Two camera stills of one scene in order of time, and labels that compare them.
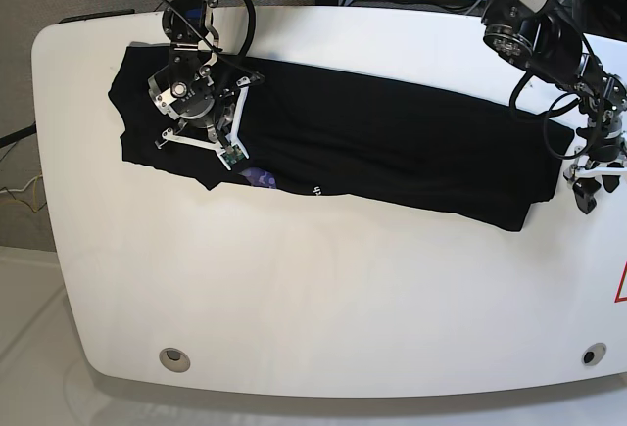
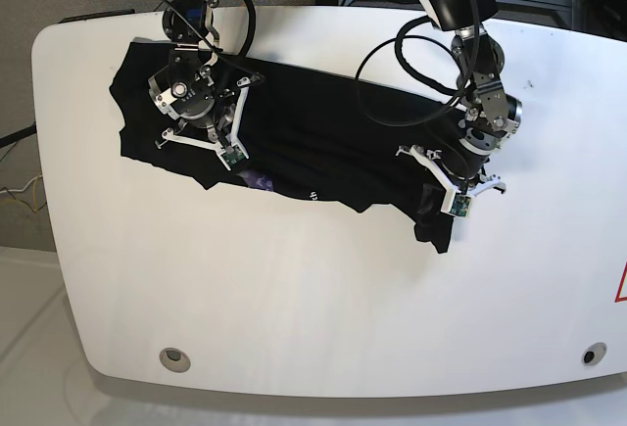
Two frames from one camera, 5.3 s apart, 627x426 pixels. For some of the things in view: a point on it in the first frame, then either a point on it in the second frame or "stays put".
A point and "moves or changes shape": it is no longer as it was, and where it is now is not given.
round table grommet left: x=174 y=359 stays put
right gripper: x=208 y=114 stays put
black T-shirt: x=380 y=144 moves or changes shape
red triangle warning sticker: x=621 y=281 stays put
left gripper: x=606 y=159 -> x=456 y=180
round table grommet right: x=594 y=354 stays put
